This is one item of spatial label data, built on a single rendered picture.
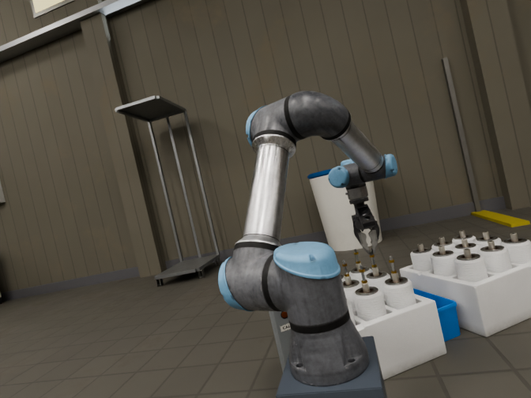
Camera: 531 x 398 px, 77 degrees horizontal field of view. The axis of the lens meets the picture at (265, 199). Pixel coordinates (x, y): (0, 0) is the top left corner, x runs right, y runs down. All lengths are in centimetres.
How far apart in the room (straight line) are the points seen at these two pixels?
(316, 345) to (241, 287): 18
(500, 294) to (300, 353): 94
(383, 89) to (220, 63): 179
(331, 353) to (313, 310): 8
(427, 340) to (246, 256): 76
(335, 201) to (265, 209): 222
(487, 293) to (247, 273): 94
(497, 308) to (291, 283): 96
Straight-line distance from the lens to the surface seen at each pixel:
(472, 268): 140
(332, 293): 62
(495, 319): 145
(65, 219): 510
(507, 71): 384
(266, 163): 80
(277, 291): 64
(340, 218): 297
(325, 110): 83
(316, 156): 362
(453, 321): 141
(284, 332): 112
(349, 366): 65
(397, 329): 120
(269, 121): 86
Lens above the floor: 64
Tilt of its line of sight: 1 degrees down
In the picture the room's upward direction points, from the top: 13 degrees counter-clockwise
